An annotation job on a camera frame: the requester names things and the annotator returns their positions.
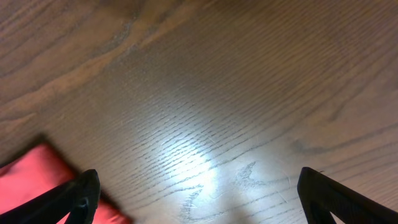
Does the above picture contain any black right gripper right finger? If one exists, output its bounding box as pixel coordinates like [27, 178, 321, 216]
[297, 167, 397, 223]

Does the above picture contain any red printed t-shirt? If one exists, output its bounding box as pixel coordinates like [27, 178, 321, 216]
[1, 144, 132, 224]

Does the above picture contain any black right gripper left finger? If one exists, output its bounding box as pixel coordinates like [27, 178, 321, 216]
[1, 169, 101, 224]

